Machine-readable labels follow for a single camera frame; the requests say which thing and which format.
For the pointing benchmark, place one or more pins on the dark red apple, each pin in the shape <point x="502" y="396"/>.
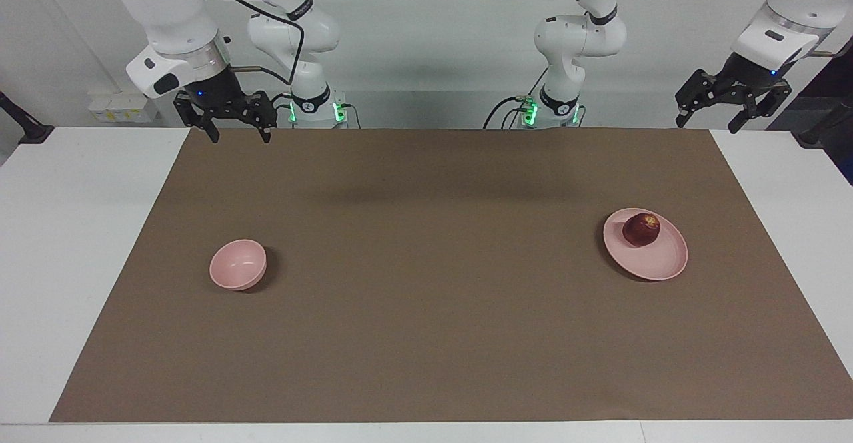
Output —
<point x="641" y="230"/>

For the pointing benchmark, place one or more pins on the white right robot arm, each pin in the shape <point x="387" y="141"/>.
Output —
<point x="166" y="10"/>

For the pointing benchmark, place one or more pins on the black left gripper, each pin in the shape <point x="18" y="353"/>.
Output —
<point x="750" y="76"/>

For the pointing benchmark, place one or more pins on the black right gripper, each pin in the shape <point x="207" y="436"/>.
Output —
<point x="220" y="90"/>

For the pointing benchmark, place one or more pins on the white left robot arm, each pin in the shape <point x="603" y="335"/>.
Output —
<point x="573" y="36"/>

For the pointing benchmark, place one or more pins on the brown table mat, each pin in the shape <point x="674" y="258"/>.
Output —
<point x="426" y="283"/>

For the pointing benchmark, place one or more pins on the pink plate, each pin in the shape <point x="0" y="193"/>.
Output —
<point x="656" y="260"/>

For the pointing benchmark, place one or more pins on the white wall socket box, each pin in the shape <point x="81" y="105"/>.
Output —
<point x="123" y="108"/>

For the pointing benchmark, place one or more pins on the black clamp stand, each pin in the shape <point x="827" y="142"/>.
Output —
<point x="30" y="131"/>
<point x="816" y="135"/>

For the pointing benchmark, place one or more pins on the pink bowl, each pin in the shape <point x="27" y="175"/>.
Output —
<point x="236" y="266"/>

